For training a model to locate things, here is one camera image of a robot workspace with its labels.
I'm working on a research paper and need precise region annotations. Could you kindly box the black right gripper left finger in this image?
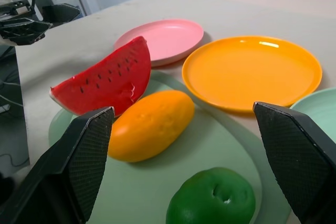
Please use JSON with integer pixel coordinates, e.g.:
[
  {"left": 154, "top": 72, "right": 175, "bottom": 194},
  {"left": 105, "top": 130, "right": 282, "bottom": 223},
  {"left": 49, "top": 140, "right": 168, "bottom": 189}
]
[{"left": 0, "top": 106, "right": 116, "bottom": 224}]

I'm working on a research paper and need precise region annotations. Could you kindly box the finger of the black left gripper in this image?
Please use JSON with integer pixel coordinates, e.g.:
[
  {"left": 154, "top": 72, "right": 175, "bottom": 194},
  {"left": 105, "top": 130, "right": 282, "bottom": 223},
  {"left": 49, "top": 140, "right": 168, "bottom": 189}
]
[
  {"left": 41, "top": 3, "right": 81, "bottom": 24},
  {"left": 0, "top": 17, "right": 53, "bottom": 46}
]

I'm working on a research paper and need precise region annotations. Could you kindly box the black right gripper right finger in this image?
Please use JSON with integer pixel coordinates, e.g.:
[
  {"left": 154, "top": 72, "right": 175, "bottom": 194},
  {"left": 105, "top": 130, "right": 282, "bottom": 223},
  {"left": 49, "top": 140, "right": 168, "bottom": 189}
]
[{"left": 253, "top": 101, "right": 336, "bottom": 224}]

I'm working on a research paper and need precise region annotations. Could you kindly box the pale green plate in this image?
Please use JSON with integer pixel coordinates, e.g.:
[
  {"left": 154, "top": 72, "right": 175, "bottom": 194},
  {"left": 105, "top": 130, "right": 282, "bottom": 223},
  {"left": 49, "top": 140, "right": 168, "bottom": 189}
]
[{"left": 290, "top": 87, "right": 336, "bottom": 143}]

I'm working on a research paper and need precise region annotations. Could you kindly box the orange plate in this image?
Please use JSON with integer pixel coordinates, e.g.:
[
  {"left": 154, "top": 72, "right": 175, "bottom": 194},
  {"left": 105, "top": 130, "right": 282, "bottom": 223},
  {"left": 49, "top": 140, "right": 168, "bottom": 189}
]
[{"left": 182, "top": 35, "right": 323, "bottom": 114}]

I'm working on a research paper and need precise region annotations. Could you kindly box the pink plate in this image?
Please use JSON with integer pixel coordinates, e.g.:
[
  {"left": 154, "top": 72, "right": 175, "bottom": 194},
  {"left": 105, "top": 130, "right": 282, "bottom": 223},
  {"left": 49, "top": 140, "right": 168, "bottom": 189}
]
[{"left": 113, "top": 18, "right": 205, "bottom": 67}]

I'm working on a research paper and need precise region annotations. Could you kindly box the red watermelon slice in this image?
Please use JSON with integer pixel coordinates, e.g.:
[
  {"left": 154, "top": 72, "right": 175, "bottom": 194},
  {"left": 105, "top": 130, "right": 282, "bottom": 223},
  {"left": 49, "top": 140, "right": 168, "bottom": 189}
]
[{"left": 49, "top": 36, "right": 152, "bottom": 118}]

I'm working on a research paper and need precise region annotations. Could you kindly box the pale green tray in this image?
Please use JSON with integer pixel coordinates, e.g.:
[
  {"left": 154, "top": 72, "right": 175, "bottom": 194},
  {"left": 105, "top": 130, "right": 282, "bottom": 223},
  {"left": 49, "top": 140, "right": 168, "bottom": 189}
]
[{"left": 48, "top": 70, "right": 263, "bottom": 224}]

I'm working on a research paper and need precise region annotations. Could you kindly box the orange mango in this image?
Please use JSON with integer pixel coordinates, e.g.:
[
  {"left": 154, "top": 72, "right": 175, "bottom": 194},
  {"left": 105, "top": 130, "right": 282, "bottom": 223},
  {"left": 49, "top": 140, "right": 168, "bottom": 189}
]
[{"left": 107, "top": 90, "right": 195, "bottom": 163}]

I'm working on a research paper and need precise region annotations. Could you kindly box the green apple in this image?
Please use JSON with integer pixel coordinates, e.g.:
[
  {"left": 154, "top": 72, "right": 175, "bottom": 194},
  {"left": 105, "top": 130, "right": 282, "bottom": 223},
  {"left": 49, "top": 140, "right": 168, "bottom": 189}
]
[{"left": 165, "top": 166, "right": 257, "bottom": 224}]

